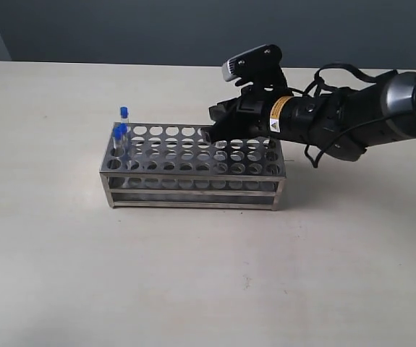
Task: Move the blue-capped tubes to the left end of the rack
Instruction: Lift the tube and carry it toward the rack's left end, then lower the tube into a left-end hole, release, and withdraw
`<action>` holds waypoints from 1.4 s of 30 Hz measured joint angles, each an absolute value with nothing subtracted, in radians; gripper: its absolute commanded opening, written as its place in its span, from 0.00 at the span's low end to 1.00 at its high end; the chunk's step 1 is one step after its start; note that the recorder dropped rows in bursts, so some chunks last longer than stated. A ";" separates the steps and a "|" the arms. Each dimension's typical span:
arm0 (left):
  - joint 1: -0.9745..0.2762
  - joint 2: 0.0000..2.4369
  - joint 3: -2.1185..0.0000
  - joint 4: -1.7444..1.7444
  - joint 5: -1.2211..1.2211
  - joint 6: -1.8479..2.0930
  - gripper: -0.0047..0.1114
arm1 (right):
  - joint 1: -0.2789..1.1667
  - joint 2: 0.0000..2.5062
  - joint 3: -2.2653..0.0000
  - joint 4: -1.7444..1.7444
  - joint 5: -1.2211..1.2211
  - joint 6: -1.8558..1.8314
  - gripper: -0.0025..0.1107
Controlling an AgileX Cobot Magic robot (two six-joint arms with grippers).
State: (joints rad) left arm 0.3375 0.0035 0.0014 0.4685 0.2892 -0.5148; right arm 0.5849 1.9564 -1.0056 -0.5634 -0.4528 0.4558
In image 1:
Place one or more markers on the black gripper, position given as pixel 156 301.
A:
pixel 268 107

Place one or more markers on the blue capped tube back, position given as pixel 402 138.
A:
pixel 124 115

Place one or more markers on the blue capped tube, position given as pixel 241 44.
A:
pixel 124 115
pixel 117 139
pixel 123 128

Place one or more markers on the blue capped tube front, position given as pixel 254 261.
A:
pixel 117 139

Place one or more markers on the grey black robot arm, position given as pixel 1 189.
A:
pixel 340 121

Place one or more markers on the stainless steel test tube rack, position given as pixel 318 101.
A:
pixel 171 165

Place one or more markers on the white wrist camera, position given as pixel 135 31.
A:
pixel 243 64

